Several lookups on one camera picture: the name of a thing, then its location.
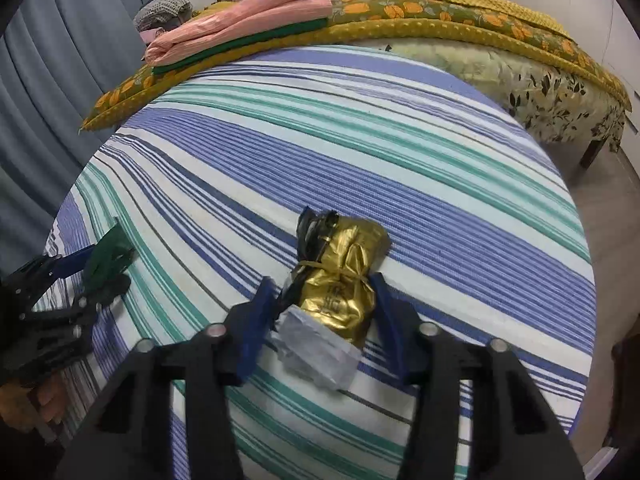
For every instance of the operator left hand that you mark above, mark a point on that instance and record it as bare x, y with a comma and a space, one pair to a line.
22, 407

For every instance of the gold foil bag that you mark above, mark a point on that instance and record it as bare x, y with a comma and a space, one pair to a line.
335, 256

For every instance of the blue green striped tablecloth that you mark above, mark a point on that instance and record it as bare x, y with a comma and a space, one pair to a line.
318, 167

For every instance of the folded green cloth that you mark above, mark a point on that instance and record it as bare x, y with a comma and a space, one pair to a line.
277, 33

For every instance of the dark wooden bed leg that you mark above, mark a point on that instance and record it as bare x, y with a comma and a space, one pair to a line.
591, 153

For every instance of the yellow orange patterned blanket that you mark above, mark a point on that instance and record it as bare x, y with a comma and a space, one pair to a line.
500, 24

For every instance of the clear plastic package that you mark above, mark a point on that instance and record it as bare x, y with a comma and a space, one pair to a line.
310, 349

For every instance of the dark brown wooden cabinet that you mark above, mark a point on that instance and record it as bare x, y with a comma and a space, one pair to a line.
623, 428

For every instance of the floral bed sheet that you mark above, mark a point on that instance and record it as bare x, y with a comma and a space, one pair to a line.
550, 104

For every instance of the dark green wrapper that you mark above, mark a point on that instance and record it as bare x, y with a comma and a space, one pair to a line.
110, 257

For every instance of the blue grey curtain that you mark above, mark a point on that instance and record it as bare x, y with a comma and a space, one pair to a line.
57, 58

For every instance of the folded pink cloth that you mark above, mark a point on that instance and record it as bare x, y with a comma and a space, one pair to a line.
241, 19

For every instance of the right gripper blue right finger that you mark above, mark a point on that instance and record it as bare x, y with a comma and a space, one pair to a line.
398, 328

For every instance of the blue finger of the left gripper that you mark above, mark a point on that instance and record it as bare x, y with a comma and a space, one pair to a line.
63, 267

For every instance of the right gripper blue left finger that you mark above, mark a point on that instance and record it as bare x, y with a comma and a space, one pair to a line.
254, 320

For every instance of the grey knitted garment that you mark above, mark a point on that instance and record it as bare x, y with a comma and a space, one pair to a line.
164, 14

